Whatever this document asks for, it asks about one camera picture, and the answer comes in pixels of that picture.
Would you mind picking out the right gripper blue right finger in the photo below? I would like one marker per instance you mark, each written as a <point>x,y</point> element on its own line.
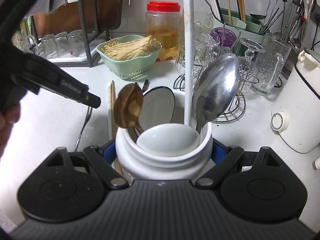
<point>219,151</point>

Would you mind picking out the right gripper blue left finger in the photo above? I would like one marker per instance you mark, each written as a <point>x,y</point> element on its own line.
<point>108,151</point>

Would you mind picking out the white ceramic Starbucks mug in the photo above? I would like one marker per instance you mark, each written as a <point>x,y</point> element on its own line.
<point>139,164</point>

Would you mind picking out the metal fork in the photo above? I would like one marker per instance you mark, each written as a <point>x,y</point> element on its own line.
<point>87,118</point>

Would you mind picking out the wooden chopstick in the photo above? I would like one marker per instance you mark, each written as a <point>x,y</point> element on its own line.
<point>112,127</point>

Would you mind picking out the person's left hand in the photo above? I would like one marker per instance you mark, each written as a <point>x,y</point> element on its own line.
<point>7,121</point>

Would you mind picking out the small upturned glass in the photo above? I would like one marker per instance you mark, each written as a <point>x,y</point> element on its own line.
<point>50,46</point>
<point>76,42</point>
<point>63,46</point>

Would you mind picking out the wooden spoon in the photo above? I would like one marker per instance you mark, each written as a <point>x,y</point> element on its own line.
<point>128,107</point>

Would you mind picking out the white ceramic soup spoon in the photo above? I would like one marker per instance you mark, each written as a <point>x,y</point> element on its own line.
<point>177,139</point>

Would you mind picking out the large metal spoon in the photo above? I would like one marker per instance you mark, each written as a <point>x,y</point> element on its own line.
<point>215,89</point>

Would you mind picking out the black-rimmed white spoon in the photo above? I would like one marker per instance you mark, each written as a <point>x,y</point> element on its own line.
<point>158,107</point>

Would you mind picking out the black dish rack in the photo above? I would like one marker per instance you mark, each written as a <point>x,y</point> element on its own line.
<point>93,17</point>

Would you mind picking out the white electric pot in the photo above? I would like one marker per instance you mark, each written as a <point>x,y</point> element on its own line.
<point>295,113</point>

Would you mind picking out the stemmed crystal glass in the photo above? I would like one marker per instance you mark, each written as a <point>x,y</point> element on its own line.
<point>248,69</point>

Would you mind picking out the green plastic basket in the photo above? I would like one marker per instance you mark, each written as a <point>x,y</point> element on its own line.
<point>128,69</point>

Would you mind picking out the dried noodles bundle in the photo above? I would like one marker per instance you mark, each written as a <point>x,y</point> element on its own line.
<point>121,51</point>

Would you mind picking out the tall textured glass mug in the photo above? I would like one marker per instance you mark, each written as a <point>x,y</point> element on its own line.
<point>270,63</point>

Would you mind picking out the green utensil drainer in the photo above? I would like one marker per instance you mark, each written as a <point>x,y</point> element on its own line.
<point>249,29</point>

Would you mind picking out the red-lidded plastic jar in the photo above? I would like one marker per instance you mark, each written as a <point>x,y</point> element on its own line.
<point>162,19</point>

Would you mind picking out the wire glass holder rack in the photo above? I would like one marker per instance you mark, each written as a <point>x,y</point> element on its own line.
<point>206,49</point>

